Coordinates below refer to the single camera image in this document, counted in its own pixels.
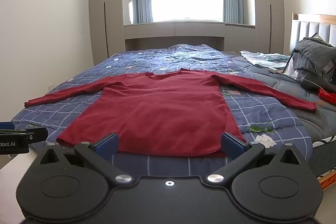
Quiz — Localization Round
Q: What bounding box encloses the grey padded wooden headboard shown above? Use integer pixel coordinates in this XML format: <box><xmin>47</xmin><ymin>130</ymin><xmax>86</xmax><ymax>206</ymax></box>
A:
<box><xmin>289</xmin><ymin>13</ymin><xmax>336</xmax><ymax>56</ymax></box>

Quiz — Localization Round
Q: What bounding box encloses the light blue pillow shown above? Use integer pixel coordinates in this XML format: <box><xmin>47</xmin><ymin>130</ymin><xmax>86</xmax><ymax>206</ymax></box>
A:
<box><xmin>239</xmin><ymin>50</ymin><xmax>291</xmax><ymax>68</ymax></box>

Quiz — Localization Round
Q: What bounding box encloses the grey padded jacket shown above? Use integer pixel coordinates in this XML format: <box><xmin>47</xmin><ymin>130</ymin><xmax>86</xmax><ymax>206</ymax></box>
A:
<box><xmin>291</xmin><ymin>36</ymin><xmax>336</xmax><ymax>95</ymax></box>

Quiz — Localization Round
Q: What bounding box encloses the beige wardrobe with round hole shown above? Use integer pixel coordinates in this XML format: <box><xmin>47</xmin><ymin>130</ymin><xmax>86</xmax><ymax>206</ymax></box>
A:
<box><xmin>249</xmin><ymin>0</ymin><xmax>290</xmax><ymax>55</ymax></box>

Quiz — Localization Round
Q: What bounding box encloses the thin charger cable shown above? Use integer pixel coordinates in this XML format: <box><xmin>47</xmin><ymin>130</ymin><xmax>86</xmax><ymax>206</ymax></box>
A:
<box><xmin>277</xmin><ymin>70</ymin><xmax>322</xmax><ymax>88</ymax></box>

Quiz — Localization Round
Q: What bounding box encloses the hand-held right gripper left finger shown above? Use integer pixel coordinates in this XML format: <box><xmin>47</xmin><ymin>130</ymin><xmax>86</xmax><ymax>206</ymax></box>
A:
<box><xmin>39</xmin><ymin>132</ymin><xmax>133</xmax><ymax>185</ymax></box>

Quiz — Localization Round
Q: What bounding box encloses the red long-sleeve shirt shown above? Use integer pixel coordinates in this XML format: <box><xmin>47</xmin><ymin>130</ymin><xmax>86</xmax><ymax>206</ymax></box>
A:
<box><xmin>24</xmin><ymin>68</ymin><xmax>318</xmax><ymax>157</ymax></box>

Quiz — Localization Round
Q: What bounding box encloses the clear plastic bag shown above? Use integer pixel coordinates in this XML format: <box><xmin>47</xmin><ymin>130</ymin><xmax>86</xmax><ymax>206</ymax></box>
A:
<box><xmin>283</xmin><ymin>55</ymin><xmax>306</xmax><ymax>83</ymax></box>

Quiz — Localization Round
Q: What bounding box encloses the grey quilted bedspread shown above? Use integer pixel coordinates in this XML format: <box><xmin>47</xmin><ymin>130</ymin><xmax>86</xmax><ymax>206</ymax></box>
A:
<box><xmin>220</xmin><ymin>51</ymin><xmax>336</xmax><ymax>147</ymax></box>

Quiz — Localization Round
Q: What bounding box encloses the red cloth item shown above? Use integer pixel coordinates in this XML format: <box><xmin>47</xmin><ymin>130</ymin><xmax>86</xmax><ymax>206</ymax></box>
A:
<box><xmin>317</xmin><ymin>88</ymin><xmax>336</xmax><ymax>106</ymax></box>

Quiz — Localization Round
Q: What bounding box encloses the blue checked floral quilt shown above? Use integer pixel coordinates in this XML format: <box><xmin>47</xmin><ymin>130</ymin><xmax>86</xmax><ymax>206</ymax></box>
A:
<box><xmin>12</xmin><ymin>43</ymin><xmax>314</xmax><ymax>178</ymax></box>

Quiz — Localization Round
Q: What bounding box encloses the beige tall wardrobe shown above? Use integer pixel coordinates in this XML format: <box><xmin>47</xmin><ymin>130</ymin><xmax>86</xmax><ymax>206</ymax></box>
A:
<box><xmin>88</xmin><ymin>0</ymin><xmax>125</xmax><ymax>67</ymax></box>

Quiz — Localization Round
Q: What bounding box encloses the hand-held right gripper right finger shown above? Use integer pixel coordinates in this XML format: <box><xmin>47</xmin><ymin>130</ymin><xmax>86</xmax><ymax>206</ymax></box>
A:
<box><xmin>206</xmin><ymin>132</ymin><xmax>300</xmax><ymax>185</ymax></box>

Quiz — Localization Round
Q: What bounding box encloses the orange cardboard box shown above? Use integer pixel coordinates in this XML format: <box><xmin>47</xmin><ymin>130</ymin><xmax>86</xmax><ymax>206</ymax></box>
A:
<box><xmin>317</xmin><ymin>168</ymin><xmax>336</xmax><ymax>191</ymax></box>

